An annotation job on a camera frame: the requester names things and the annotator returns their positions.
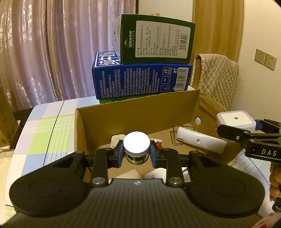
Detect white square night light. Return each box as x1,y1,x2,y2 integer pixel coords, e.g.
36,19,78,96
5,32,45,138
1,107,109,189
217,110,256,131

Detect white plug adapter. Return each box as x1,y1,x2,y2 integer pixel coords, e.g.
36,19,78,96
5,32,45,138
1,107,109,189
110,134,126,149

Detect white lid green jar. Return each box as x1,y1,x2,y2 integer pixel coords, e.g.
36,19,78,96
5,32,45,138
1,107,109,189
123,132,151,165

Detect white device with stand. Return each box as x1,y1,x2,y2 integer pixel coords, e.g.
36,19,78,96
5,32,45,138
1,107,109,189
170,125,227,154

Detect person right hand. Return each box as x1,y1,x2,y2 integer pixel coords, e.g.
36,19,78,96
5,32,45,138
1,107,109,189
269,162,281,201

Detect white round-corner device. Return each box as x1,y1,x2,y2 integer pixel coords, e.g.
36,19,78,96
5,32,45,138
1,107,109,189
144,167,192,183

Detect small red white item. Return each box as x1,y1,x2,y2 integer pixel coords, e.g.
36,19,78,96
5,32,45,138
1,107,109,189
151,138,162,148

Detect brown cardboard box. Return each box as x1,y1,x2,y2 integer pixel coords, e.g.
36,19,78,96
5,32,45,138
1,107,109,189
75,90,245,190

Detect quilted beige chair cover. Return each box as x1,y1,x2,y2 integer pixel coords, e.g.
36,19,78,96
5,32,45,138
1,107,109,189
189,54,239,111

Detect checked tablecloth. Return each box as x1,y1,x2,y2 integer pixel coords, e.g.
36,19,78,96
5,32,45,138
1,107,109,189
1,96,99,224

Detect blue carton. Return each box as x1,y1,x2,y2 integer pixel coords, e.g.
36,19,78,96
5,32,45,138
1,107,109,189
92,51,192,100

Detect cardboard boxes on floor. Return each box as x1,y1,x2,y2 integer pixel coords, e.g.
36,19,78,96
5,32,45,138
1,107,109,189
0,87,33,149

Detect dark green carton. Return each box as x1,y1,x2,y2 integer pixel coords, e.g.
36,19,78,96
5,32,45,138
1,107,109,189
112,14,195,64

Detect pink curtain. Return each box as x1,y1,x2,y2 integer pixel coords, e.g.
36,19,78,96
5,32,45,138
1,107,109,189
1,1,138,111

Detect beige wall sockets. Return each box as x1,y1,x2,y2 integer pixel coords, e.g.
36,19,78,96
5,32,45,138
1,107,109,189
254,49,277,71

